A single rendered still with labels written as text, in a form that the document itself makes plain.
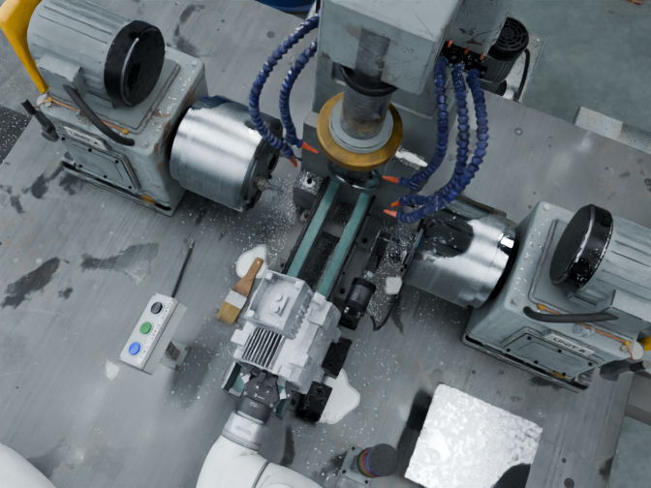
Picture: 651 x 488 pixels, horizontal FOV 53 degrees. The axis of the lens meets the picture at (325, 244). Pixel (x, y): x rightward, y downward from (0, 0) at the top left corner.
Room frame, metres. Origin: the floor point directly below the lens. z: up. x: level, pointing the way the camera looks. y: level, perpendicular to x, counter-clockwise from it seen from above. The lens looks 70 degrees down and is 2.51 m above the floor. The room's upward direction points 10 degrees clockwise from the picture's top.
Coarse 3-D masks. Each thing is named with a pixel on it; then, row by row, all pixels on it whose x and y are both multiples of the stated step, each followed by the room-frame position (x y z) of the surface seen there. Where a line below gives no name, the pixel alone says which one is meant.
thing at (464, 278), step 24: (432, 216) 0.61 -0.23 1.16; (456, 216) 0.62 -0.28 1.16; (480, 216) 0.64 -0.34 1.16; (504, 216) 0.66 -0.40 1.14; (408, 240) 0.58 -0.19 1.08; (432, 240) 0.56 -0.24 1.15; (456, 240) 0.57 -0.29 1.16; (480, 240) 0.57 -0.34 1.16; (504, 240) 0.59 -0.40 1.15; (408, 264) 0.52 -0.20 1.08; (432, 264) 0.51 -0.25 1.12; (456, 264) 0.52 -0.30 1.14; (480, 264) 0.52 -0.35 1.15; (504, 264) 0.53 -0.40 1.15; (432, 288) 0.48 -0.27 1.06; (456, 288) 0.48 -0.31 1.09; (480, 288) 0.49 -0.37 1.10
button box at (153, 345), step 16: (176, 304) 0.33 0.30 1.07; (144, 320) 0.28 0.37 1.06; (160, 320) 0.28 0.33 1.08; (176, 320) 0.30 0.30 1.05; (144, 336) 0.24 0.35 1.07; (160, 336) 0.25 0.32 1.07; (128, 352) 0.20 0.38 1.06; (144, 352) 0.21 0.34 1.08; (160, 352) 0.22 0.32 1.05; (144, 368) 0.18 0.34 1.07
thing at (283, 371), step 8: (320, 296) 0.40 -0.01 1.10; (320, 304) 0.38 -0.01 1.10; (232, 352) 0.25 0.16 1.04; (240, 352) 0.25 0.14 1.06; (240, 360) 0.23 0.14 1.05; (280, 368) 0.22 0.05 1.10; (288, 368) 0.23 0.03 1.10; (280, 376) 0.21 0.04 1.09; (288, 376) 0.21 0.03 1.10; (304, 392) 0.20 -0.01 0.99
